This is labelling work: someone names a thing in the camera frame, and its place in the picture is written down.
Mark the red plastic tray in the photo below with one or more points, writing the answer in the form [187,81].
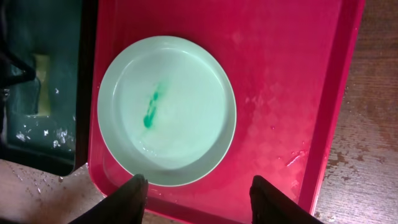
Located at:
[287,61]

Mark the green yellow sponge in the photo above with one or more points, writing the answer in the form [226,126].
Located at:
[41,69]

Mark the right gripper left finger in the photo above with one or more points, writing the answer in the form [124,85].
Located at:
[124,206]

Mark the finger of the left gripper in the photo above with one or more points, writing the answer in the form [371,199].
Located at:
[14,70]

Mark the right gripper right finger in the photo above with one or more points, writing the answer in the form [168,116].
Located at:
[270,205]

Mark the mint green plate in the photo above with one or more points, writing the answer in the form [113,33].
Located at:
[166,110]

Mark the dark green water tray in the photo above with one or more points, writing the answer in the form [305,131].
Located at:
[65,31]

